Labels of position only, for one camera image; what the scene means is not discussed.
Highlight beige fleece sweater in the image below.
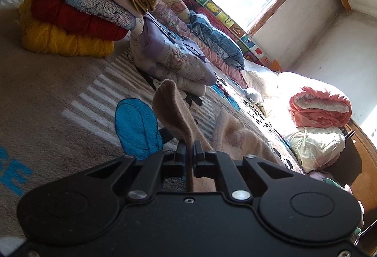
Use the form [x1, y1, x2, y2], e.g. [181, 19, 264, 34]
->
[151, 78, 285, 193]

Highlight folded lavender floral clothes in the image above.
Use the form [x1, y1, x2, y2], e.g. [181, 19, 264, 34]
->
[129, 14, 217, 97]

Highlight stack of clothes by headboard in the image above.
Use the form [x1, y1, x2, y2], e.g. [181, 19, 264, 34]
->
[307, 171, 365, 245]

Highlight cream yellow pillow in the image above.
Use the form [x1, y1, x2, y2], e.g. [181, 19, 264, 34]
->
[284, 127, 346, 173]

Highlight small white plush toy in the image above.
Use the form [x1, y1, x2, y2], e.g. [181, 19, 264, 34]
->
[245, 88, 263, 104]

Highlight orange pink rolled blanket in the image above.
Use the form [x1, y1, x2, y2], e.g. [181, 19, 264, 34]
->
[288, 86, 352, 128]

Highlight white duvet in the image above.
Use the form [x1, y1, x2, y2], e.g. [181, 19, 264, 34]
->
[241, 64, 342, 137]

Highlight wooden headboard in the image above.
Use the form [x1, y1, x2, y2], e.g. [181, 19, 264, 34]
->
[330, 118, 377, 234]

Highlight folded blue quilt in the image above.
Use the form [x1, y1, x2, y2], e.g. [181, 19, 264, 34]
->
[188, 11, 245, 70]

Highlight Mickey Mouse bed blanket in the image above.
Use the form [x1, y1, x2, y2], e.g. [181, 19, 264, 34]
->
[0, 0, 304, 255]

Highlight pink floral rolled bedding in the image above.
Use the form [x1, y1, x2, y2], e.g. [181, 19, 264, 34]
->
[152, 0, 248, 89]

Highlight colourful alphabet play mat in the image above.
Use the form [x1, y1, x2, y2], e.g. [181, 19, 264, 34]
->
[182, 0, 283, 72]

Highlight folded yellow knit garment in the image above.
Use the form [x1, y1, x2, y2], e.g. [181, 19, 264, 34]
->
[19, 0, 114, 57]

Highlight folded red garment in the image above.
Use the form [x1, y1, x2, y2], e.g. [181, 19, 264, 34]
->
[31, 0, 128, 41]

